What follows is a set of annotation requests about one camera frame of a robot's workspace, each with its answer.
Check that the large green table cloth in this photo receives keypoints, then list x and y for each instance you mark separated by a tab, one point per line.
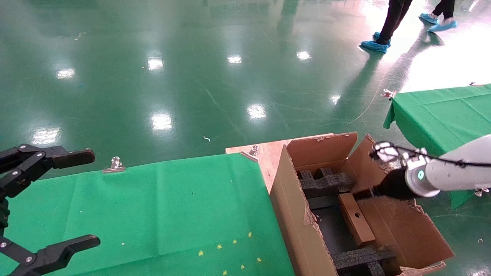
153	207

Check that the person legs black trousers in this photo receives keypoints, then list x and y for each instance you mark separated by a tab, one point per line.
445	7
395	15

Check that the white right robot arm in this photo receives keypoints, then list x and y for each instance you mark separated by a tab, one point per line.
460	168

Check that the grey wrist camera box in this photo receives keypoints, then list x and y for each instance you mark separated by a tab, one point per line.
385	152

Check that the large open cardboard carton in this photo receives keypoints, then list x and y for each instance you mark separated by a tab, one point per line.
402	230

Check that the green cloth on side table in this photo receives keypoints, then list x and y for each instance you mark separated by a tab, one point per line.
441	115

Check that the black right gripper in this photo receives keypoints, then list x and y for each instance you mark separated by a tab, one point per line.
395	184

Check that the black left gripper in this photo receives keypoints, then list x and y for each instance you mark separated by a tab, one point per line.
3	214

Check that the small brown cardboard box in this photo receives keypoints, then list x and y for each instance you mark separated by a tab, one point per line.
356	218

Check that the blue shoe cover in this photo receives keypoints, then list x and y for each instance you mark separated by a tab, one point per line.
374	46
429	18
443	26
377	36

